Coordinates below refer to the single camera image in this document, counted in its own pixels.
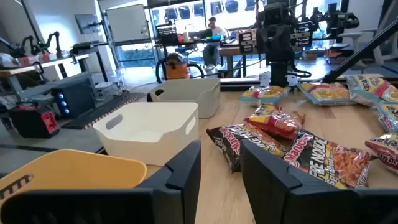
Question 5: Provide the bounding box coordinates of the black aluminium table frame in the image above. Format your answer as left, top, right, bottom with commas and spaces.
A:
217, 18, 398, 93

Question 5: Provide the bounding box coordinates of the red black equipment box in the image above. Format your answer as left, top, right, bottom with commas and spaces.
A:
8, 103, 60, 139

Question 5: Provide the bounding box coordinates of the orange black shop vacuum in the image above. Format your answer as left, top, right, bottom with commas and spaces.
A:
155, 52, 206, 84

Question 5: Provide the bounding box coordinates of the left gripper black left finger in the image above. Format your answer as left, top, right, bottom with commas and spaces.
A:
136, 139, 202, 224

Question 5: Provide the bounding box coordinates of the white whiteboard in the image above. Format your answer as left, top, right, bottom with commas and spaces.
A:
104, 3, 153, 44

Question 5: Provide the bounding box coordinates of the grey plastic bin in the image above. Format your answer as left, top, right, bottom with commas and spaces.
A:
146, 77, 221, 119

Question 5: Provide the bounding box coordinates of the person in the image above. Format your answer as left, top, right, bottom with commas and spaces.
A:
201, 16, 228, 68

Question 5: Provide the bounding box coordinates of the black computer monitor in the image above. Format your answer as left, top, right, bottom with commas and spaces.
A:
155, 23, 180, 47

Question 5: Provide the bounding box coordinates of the yellow ramen packet right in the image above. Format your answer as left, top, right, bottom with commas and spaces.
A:
297, 81, 357, 107

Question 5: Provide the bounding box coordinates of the blue Maruchan ramen pack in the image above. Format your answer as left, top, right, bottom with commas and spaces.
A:
371, 101, 398, 134
345, 73, 398, 108
238, 85, 292, 108

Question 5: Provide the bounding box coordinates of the white plastic bin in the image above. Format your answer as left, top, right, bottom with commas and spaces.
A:
92, 101, 200, 166

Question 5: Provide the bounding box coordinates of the black Maruchan Fire Noodle pack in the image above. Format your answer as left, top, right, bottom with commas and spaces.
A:
206, 123, 289, 174
281, 129, 373, 190

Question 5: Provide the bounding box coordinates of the black background equipment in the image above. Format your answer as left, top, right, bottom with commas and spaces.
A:
312, 2, 361, 40

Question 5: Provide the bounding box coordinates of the white top work table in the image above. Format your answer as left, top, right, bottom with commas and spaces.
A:
0, 46, 108, 94

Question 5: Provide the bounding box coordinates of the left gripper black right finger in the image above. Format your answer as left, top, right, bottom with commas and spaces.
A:
240, 138, 340, 224

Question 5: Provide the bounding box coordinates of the red Maruchan Roast Beef pack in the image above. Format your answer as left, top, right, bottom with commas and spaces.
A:
243, 104, 306, 141
364, 133, 398, 175

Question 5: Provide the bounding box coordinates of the yellow plastic bin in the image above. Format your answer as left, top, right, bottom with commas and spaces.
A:
0, 148, 148, 206

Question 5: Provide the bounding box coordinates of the wall monitor on arm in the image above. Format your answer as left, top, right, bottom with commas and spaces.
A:
73, 13, 102, 35

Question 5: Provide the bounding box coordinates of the black computer tower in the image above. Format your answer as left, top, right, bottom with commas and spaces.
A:
50, 80, 96, 119

